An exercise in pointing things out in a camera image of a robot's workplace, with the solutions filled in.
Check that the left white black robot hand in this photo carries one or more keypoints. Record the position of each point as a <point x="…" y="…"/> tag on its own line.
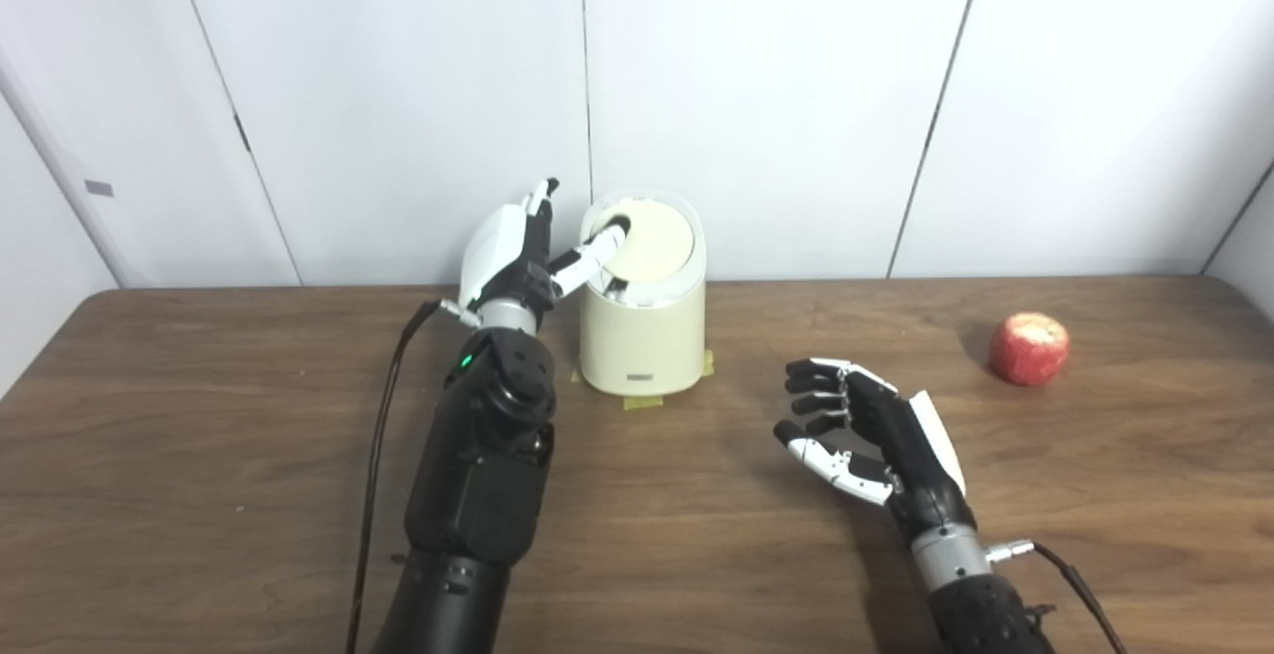
<point x="498" y="246"/>

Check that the red apple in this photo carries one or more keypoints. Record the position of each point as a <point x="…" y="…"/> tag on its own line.
<point x="1028" y="350"/>

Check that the long yellow tape strip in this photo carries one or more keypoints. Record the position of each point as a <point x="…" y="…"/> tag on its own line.
<point x="643" y="401"/>

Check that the cream-colored bin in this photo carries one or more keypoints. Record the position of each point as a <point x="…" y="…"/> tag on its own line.
<point x="642" y="345"/>

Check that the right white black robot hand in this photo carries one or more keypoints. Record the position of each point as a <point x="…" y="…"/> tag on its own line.
<point x="911" y="445"/>

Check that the grey wall label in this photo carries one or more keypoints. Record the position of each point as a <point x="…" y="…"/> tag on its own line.
<point x="99" y="188"/>

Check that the cream round bin lid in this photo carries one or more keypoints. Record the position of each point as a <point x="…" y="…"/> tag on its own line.
<point x="657" y="241"/>

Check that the black wall panel hinge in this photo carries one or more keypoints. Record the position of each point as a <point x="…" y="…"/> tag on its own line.
<point x="242" y="133"/>

